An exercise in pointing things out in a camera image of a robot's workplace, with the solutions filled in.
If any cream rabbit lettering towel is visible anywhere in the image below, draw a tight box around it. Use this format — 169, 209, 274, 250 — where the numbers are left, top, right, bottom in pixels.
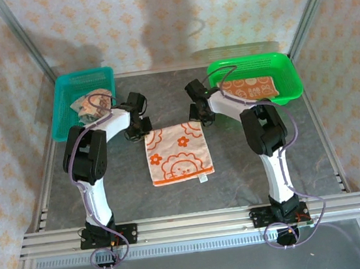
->
68, 87, 116, 127

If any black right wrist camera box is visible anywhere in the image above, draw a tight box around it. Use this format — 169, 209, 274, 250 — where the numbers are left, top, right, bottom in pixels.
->
183, 78, 211, 101

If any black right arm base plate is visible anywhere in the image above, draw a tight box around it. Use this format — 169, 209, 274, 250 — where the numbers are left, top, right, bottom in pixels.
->
248, 200, 312, 231

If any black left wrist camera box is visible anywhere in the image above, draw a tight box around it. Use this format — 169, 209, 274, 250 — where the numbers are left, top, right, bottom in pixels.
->
126, 89, 149, 116

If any orange lion print towel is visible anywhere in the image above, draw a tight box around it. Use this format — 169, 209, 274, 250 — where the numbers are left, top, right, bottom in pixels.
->
142, 119, 217, 189

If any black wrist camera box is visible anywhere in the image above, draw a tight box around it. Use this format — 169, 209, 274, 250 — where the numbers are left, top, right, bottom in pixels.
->
126, 89, 149, 116
183, 78, 211, 101

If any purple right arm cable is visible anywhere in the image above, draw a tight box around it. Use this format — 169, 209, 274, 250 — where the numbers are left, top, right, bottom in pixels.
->
200, 56, 331, 257

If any teal plastic basket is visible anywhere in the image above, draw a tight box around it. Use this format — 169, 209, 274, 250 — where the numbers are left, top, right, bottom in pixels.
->
44, 66, 123, 148

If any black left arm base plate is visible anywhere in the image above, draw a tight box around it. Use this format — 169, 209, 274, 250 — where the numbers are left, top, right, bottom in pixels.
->
78, 223, 140, 251

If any aluminium mounting rail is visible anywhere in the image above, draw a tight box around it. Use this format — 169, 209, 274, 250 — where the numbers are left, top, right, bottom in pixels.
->
16, 191, 360, 262

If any grey slotted cable duct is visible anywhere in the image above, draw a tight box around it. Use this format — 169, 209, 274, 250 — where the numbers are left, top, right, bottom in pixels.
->
34, 219, 360, 269

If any orange animal print towel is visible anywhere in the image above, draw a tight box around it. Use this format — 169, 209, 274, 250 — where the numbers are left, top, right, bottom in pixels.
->
216, 74, 280, 106

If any aluminium frame post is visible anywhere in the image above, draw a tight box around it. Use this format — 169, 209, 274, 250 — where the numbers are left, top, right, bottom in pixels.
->
0, 0, 59, 90
281, 0, 351, 59

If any green plastic basket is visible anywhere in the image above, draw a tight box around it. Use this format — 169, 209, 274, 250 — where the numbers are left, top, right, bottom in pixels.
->
205, 49, 306, 115

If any small green circuit board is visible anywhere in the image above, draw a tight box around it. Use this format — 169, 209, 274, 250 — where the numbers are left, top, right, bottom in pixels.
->
295, 217, 316, 229

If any aluminium table side rail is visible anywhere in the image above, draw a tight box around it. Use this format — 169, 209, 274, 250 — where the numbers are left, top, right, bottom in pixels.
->
288, 51, 353, 199
8, 80, 77, 234

